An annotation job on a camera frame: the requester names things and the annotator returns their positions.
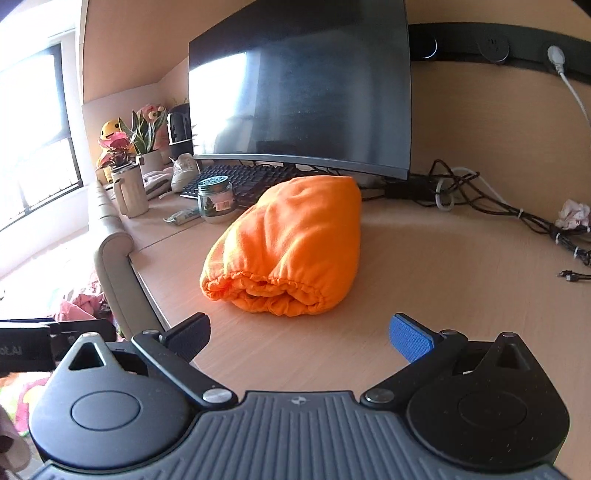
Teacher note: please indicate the black power adapter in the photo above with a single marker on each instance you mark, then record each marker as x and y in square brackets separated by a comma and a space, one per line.
[411, 189]

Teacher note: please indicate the green snack packet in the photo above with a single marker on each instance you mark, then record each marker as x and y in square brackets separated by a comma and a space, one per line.
[182, 216]

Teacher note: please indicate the black keyboard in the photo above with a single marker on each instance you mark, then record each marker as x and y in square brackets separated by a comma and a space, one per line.
[249, 177]

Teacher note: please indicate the pink cloth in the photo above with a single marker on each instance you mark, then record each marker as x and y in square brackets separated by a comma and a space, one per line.
[83, 307]

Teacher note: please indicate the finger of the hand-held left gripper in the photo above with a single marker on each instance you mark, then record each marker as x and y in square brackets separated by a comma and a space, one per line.
[92, 328]

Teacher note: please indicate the small white shoe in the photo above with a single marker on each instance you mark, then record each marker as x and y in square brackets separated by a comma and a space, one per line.
[184, 170]

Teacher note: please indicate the beige chair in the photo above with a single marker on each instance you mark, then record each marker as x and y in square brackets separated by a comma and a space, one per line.
[115, 249]

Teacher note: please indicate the black curved monitor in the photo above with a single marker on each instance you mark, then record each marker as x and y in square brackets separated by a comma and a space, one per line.
[300, 92]

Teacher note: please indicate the black power socket rail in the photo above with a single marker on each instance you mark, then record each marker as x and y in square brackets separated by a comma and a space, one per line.
[461, 46]

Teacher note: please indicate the green potted plant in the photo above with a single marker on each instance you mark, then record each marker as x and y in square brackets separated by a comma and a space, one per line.
[147, 134]

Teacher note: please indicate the crumpled white tissue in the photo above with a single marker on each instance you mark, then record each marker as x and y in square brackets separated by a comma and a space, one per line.
[575, 214]

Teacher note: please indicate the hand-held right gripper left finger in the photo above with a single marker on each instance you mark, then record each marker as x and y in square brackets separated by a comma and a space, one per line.
[189, 337]

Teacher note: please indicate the window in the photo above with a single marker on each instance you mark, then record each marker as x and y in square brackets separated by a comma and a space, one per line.
[32, 138]

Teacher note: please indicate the white striped cloth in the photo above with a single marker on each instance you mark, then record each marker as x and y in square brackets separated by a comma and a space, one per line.
[157, 184]

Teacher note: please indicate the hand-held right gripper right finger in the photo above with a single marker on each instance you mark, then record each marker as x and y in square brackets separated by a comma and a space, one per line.
[411, 339]

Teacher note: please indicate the red leaf plant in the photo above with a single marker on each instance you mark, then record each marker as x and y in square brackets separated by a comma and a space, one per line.
[117, 154]

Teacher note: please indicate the black desktop appliance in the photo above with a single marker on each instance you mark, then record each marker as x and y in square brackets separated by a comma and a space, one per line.
[179, 122]

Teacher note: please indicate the orange pumpkin costume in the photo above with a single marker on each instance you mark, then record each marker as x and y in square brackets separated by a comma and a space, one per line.
[286, 240]

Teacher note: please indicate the beige lidded cup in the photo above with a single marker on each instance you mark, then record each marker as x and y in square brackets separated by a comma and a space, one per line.
[131, 191]

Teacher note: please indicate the yellow plush toy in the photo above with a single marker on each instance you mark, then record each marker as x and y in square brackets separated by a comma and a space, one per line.
[111, 131]

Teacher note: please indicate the pink plush toy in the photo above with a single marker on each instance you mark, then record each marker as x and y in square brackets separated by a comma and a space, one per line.
[150, 110]

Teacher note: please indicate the glass jar with green lid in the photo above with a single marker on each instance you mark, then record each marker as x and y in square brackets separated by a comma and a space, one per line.
[216, 201]

